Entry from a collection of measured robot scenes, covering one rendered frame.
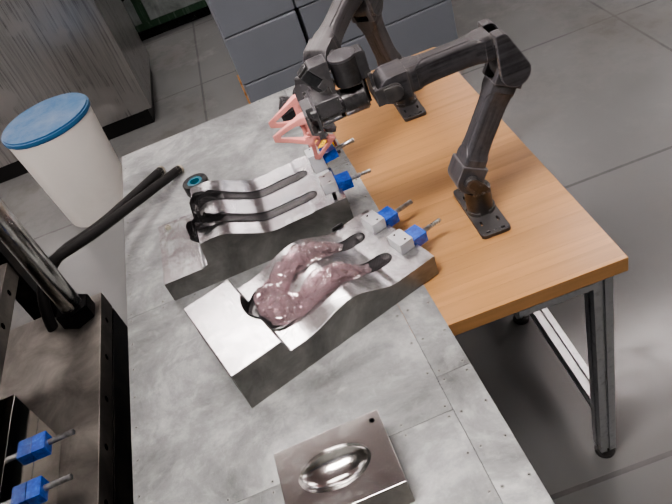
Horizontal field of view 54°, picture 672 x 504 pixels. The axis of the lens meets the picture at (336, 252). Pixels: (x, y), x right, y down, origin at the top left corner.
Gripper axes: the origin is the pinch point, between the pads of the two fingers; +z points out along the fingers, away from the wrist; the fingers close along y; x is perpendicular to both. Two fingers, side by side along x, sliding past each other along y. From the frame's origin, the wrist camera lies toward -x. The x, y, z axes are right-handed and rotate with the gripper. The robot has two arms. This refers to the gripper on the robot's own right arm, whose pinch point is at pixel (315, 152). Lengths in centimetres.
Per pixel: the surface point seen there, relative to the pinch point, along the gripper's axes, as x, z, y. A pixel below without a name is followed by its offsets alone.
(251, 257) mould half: -18.2, 21.3, 17.2
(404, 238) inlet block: 11.4, 3.2, 39.5
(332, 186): 1.5, 3.3, 13.4
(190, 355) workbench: -34, 34, 38
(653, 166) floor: 157, 24, -48
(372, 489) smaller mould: -10, 19, 91
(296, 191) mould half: -5.7, 8.3, 6.2
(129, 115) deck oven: -50, 94, -272
